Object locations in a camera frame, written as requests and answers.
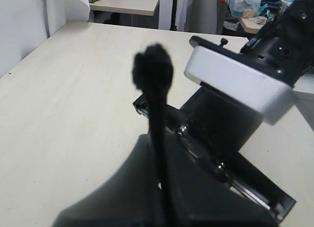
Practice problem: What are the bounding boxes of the clear plastic storage container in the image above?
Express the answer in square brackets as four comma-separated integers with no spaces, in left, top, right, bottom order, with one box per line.
[229,0,262,19]

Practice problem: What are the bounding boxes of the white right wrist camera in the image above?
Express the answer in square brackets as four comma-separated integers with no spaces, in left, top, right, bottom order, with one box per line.
[184,46,295,125]

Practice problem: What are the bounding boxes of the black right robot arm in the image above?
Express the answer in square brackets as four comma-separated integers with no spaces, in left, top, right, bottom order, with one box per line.
[132,0,314,227]

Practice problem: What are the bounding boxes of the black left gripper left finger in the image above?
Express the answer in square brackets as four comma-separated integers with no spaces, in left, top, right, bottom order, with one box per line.
[53,134,165,227]

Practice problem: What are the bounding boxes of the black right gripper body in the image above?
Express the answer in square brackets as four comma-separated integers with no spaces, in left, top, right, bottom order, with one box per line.
[132,87,297,223]

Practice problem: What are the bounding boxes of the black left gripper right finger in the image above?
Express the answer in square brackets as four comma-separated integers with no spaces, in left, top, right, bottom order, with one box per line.
[166,133,277,227]

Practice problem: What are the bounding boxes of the background wooden desk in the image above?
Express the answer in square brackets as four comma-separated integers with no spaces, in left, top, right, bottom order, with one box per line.
[90,0,159,16]

